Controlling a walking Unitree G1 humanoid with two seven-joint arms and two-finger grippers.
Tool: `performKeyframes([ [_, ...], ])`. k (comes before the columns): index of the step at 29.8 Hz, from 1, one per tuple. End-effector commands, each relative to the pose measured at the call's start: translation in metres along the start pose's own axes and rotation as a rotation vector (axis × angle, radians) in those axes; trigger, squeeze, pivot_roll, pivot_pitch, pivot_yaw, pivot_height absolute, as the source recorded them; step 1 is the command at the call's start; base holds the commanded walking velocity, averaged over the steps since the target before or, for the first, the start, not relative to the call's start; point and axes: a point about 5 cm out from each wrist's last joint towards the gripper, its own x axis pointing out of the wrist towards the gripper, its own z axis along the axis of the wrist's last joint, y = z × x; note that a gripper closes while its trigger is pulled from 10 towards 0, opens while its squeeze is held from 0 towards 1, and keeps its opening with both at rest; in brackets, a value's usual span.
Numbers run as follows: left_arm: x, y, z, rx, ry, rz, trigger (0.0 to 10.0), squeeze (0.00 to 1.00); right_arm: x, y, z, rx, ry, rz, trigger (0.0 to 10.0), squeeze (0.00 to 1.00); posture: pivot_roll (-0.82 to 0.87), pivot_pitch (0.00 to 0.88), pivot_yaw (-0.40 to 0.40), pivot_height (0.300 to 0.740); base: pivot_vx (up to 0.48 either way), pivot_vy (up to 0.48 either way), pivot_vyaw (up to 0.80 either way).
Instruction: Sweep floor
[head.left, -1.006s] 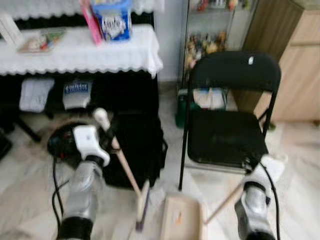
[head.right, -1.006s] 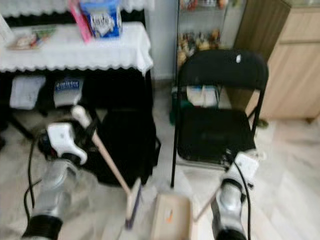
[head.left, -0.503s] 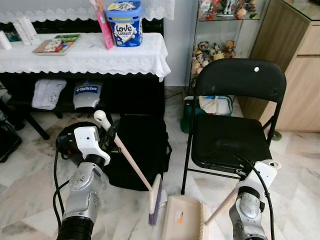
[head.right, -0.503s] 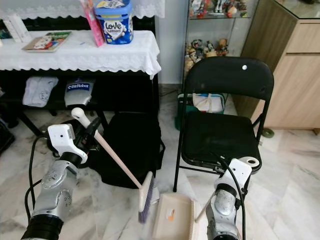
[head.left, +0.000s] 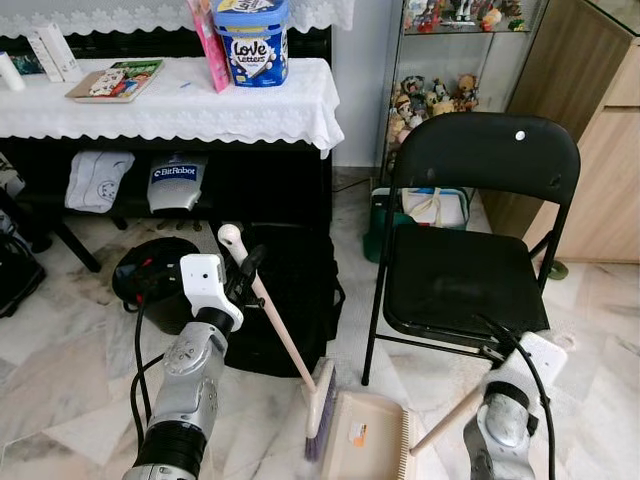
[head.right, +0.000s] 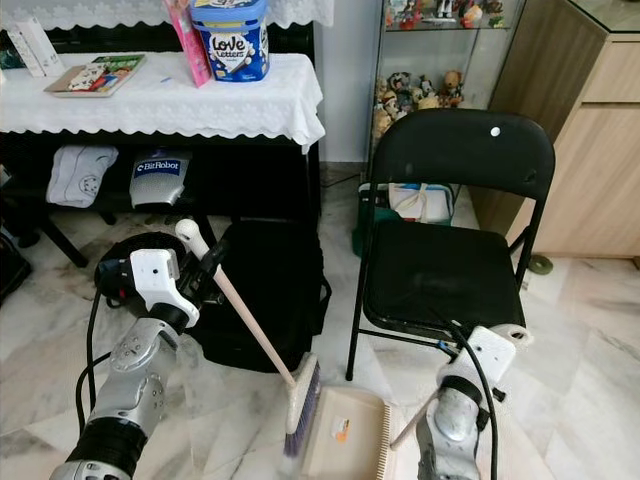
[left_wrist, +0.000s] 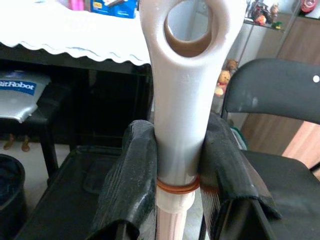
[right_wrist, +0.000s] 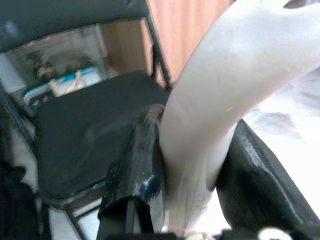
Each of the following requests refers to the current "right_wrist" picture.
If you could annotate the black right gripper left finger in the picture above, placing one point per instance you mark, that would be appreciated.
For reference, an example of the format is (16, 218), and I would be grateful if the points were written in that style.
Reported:
(132, 170)

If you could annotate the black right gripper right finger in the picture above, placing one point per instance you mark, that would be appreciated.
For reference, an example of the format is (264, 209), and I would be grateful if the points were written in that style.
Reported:
(255, 190)

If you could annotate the beige plastic dustpan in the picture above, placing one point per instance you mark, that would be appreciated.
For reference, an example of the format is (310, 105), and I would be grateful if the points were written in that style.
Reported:
(212, 100)

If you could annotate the black folding chair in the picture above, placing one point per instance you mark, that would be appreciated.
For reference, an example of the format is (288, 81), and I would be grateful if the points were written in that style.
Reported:
(87, 130)

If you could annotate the teal white storage box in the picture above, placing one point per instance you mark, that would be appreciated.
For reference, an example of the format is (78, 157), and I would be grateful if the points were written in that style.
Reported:
(75, 80)

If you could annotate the brown wooden panel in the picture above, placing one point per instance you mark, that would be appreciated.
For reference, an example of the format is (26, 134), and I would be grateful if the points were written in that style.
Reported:
(190, 30)

